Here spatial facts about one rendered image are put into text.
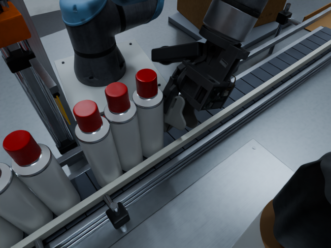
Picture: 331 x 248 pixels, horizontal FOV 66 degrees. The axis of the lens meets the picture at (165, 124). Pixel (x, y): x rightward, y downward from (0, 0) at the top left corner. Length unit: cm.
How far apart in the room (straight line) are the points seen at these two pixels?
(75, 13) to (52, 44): 35
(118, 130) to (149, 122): 6
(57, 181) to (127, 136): 12
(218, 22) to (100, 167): 29
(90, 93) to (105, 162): 35
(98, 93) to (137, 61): 17
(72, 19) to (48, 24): 45
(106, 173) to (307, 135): 50
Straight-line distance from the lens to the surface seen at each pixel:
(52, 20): 113
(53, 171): 39
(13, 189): 40
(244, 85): 71
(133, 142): 44
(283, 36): 77
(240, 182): 53
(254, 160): 56
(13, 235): 50
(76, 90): 76
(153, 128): 45
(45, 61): 45
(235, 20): 40
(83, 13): 65
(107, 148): 40
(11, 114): 78
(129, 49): 88
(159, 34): 97
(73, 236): 51
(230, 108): 59
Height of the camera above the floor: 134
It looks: 51 degrees down
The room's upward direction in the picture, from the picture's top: straight up
